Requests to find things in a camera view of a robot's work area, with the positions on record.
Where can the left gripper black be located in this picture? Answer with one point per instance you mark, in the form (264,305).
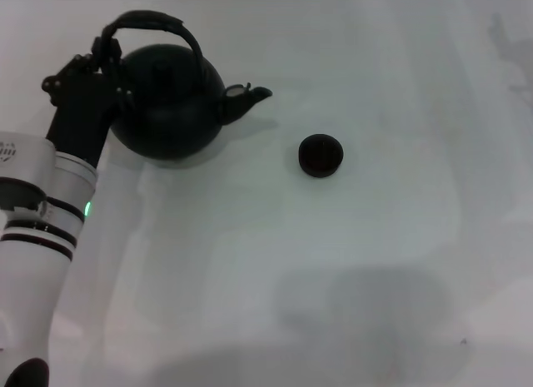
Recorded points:
(79,120)

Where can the small black teacup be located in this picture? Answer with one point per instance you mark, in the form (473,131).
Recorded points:
(321,156)

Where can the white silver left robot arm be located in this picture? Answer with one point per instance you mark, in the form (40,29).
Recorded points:
(33,220)

